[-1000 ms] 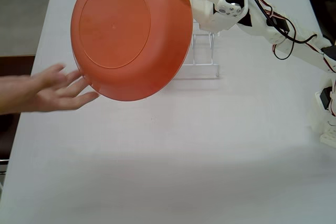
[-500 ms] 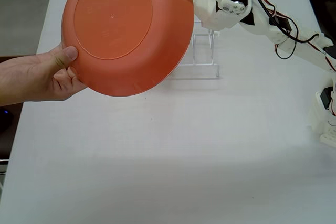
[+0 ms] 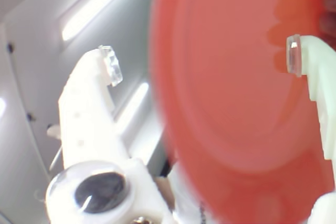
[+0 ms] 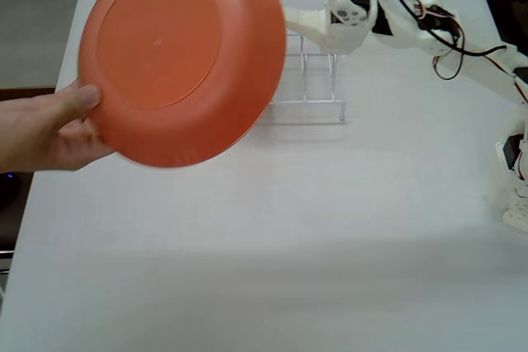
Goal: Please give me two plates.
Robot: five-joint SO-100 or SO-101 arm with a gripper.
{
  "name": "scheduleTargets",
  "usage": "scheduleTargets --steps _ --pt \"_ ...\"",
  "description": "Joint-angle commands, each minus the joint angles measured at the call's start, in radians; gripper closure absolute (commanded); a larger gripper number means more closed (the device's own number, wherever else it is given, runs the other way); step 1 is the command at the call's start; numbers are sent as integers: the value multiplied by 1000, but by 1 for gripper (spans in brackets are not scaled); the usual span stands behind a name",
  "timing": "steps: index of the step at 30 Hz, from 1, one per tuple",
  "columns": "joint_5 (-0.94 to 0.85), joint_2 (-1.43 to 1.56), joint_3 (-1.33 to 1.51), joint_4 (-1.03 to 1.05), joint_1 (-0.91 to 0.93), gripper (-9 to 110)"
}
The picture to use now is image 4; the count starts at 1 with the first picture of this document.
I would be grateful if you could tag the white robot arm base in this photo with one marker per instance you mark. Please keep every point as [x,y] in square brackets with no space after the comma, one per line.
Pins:
[515,203]

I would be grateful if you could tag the person right hand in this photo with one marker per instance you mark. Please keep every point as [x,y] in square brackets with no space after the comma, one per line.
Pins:
[41,129]

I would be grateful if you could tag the brown side table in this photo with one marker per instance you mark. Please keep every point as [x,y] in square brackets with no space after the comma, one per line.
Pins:
[12,228]

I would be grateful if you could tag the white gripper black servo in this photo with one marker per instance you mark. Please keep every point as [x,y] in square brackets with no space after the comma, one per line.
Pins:
[336,32]

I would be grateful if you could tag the black computer mouse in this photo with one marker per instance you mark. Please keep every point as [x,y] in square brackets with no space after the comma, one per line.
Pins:
[8,189]

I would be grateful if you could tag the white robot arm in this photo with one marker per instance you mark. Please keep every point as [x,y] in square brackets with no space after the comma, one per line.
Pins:
[486,67]

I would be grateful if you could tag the orange plate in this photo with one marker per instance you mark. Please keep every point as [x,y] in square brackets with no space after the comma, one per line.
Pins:
[165,38]

